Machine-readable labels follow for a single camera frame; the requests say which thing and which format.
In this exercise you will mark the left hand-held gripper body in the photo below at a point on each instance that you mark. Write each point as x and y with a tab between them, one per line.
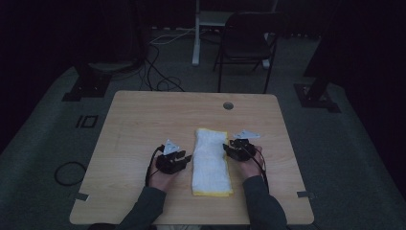
167	161

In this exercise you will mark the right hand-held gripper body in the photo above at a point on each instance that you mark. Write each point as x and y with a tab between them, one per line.
244	150

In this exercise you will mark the white towel with yellow edge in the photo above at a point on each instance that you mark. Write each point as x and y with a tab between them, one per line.
210	163

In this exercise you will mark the person's right hand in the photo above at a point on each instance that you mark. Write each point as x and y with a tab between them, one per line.
252	167

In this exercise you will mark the person's left hand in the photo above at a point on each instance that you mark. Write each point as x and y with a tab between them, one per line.
161	180

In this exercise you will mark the grey tape strip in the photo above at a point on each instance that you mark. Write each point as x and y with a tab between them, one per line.
82	196
304	194

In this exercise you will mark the black stand with square base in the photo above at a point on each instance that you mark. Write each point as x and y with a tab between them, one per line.
319	92
91	86

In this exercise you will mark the black folding chair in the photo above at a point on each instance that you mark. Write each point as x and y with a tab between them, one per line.
245	44

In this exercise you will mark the grey round floor base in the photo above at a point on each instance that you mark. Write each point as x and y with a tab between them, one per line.
110	66

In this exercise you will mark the white metal stand frame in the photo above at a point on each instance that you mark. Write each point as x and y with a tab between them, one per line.
197	38

